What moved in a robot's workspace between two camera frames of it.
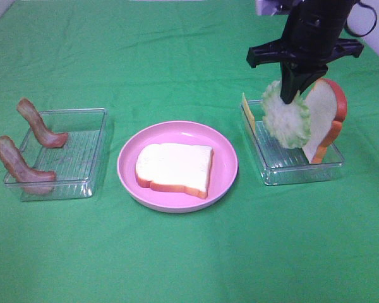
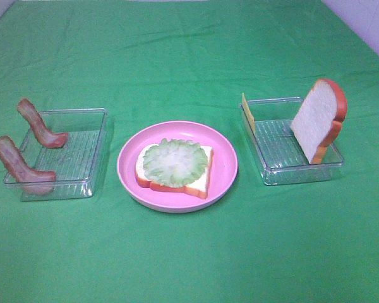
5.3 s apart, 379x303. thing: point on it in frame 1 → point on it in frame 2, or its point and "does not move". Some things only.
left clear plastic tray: x=77 y=165 does not move
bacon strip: x=48 y=138 does not move
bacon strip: x=34 y=181 does not move
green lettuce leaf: x=287 y=124 → x=175 y=163
